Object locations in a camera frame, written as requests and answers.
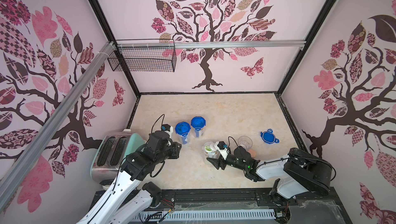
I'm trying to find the blue lid toiletry container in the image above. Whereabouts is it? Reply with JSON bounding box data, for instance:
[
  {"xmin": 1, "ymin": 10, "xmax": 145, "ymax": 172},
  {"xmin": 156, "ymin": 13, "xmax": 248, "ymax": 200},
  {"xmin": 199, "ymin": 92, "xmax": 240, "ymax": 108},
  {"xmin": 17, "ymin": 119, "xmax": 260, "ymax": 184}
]
[
  {"xmin": 203, "ymin": 141, "xmax": 217, "ymax": 158},
  {"xmin": 175, "ymin": 121, "xmax": 191, "ymax": 145},
  {"xmin": 191, "ymin": 116, "xmax": 206, "ymax": 138}
]

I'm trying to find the detached blue container lid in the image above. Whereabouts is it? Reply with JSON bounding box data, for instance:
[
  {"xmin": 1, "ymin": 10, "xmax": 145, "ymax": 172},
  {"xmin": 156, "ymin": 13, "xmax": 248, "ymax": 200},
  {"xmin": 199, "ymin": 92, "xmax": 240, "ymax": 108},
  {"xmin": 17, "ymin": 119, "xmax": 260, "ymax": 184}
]
[{"xmin": 260, "ymin": 129, "xmax": 279, "ymax": 144}]

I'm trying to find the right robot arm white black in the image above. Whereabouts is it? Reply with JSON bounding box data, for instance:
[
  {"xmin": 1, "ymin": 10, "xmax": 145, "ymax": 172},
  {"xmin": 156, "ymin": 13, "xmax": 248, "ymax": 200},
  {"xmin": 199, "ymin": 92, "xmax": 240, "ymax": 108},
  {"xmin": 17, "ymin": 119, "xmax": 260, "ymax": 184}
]
[{"xmin": 206, "ymin": 141, "xmax": 335, "ymax": 206}]

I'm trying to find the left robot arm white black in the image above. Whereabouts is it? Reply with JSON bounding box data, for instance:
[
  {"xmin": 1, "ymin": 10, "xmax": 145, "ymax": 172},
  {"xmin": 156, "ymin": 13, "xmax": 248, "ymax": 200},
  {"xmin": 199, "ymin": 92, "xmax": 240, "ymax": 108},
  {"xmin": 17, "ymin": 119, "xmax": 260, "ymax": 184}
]
[{"xmin": 78, "ymin": 125, "xmax": 182, "ymax": 224}]

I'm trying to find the small corked glass jar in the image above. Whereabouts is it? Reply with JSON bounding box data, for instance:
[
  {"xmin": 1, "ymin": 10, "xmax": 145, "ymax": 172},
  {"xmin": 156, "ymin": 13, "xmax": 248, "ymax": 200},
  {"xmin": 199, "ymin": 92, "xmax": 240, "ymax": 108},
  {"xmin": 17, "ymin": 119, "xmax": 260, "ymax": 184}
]
[{"xmin": 248, "ymin": 149, "xmax": 257, "ymax": 159}]

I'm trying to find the clear drinking glass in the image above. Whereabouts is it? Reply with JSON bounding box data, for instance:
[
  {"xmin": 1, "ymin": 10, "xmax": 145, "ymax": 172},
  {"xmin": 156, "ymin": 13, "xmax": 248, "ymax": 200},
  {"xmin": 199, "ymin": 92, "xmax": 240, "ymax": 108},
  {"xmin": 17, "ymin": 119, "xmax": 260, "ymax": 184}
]
[{"xmin": 237, "ymin": 136, "xmax": 253, "ymax": 151}]

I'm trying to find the mint green silver toaster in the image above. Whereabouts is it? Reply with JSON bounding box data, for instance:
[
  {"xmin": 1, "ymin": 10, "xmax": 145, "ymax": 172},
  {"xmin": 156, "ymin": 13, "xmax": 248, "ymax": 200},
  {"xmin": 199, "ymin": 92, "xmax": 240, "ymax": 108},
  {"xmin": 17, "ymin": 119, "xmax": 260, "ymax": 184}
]
[{"xmin": 90, "ymin": 129, "xmax": 145, "ymax": 186}]

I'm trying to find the white slotted cable duct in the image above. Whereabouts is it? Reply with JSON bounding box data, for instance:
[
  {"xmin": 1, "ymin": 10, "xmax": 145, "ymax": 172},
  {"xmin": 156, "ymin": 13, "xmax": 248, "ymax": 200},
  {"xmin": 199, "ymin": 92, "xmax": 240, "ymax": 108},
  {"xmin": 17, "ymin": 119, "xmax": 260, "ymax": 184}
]
[{"xmin": 133, "ymin": 209, "xmax": 277, "ymax": 224}]

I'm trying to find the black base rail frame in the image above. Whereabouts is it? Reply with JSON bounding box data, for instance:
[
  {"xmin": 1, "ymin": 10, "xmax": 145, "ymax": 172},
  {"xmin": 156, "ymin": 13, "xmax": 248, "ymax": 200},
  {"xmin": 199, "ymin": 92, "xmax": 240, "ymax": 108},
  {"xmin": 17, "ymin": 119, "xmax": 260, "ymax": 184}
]
[{"xmin": 123, "ymin": 188, "xmax": 352, "ymax": 224}]

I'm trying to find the black wire basket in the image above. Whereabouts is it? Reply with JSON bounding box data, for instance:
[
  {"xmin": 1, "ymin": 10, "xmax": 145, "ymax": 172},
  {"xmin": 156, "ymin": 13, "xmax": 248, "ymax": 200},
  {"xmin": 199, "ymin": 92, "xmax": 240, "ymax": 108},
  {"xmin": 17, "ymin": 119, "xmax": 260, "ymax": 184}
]
[{"xmin": 107, "ymin": 38, "xmax": 177, "ymax": 72}]

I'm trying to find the back aluminium rail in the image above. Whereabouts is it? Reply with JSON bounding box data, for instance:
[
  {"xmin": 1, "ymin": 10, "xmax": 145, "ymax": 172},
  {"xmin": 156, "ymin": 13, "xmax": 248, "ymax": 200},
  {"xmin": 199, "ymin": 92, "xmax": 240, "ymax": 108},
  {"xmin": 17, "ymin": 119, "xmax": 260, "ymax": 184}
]
[{"xmin": 118, "ymin": 40, "xmax": 306, "ymax": 49}]

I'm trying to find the aluminium rail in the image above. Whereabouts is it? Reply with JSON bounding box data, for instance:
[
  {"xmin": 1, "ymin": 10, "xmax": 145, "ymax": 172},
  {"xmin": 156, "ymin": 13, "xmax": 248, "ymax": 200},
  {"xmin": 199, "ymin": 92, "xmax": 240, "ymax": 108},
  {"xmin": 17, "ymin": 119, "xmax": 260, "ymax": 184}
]
[
  {"xmin": 1, "ymin": 41, "xmax": 117, "ymax": 210},
  {"xmin": 118, "ymin": 40, "xmax": 306, "ymax": 49}
]

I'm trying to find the left aluminium rail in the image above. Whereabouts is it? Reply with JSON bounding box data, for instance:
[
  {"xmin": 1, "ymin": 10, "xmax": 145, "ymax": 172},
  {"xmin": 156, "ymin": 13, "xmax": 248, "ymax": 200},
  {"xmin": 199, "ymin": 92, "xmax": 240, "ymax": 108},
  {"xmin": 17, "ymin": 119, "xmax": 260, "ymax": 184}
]
[{"xmin": 1, "ymin": 41, "xmax": 117, "ymax": 210}]

